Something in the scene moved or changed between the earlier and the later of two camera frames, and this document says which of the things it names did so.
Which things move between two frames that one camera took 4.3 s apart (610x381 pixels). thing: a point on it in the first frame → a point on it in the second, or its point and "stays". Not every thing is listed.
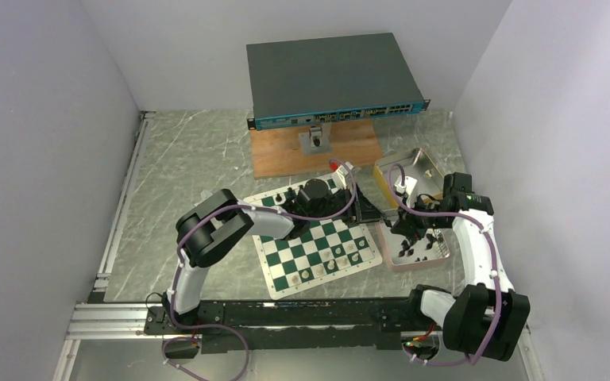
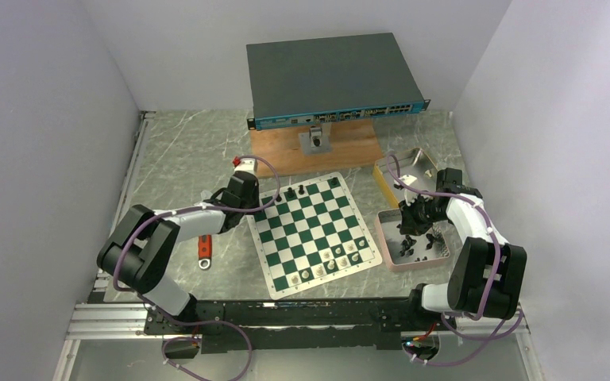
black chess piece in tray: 405,245 stays
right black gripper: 407,223 stays
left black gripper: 367,211 → 256,194
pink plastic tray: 432,249 stays
